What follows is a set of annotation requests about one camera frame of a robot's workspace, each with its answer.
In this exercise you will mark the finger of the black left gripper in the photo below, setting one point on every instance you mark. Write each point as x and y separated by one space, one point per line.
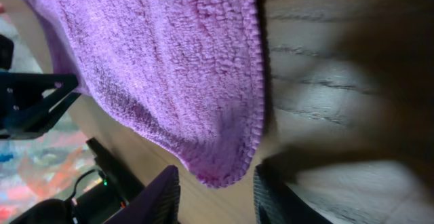
32 104

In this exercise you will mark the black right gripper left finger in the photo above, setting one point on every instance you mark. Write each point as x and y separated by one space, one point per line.
158 203

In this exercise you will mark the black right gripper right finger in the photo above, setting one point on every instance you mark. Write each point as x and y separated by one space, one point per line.
276 203

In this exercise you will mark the purple cloth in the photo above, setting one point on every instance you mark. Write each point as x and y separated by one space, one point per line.
186 74

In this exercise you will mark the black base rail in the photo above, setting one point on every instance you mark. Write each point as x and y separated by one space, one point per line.
97 195

